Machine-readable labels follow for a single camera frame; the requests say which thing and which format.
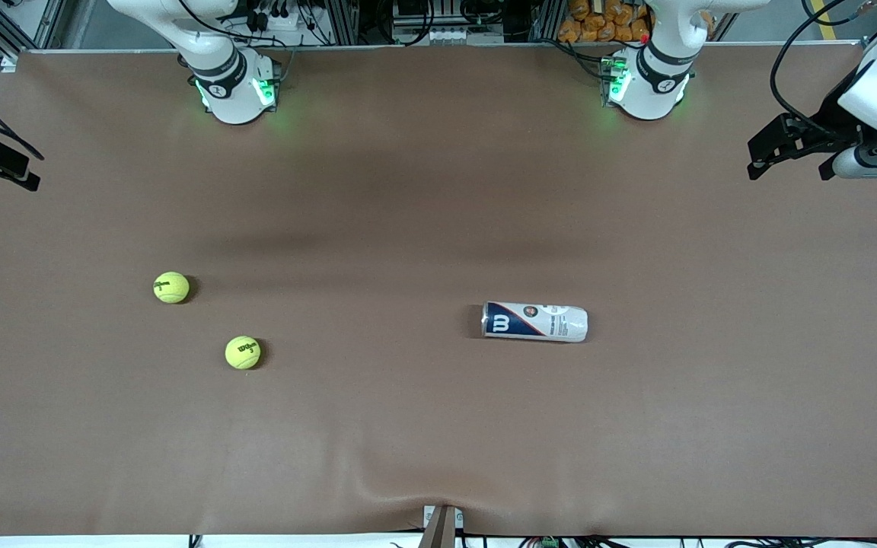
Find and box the yellow Wilson print tennis ball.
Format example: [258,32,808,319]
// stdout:
[225,336,262,371]

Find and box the aluminium frame post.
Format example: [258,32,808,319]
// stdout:
[534,0,565,43]
[328,0,359,44]

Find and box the brown table mat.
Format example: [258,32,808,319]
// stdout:
[0,42,877,538]

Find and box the white power strip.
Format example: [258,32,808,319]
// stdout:
[244,0,310,33]

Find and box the white blue tennis ball can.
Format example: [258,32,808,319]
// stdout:
[481,301,589,344]

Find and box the wooden strip with bracket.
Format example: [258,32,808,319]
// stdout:
[419,504,464,548]

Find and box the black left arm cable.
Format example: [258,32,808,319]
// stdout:
[770,0,877,144]

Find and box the orange pile of items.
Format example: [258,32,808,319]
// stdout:
[558,0,651,43]

